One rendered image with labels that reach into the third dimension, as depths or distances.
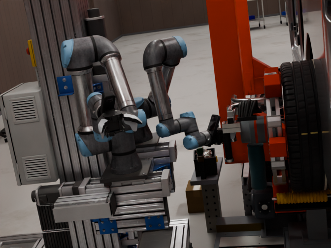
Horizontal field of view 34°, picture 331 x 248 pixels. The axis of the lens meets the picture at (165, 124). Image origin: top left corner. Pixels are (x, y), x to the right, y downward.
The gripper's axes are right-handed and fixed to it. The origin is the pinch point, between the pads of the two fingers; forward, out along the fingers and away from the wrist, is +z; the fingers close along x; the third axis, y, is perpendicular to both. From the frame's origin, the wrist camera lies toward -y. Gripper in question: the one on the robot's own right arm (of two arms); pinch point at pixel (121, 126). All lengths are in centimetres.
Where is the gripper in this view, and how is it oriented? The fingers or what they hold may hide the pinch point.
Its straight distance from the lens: 186.4
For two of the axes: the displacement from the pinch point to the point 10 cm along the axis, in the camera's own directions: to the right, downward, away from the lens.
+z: 3.9, 3.6, -8.5
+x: -9.2, 2.2, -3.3
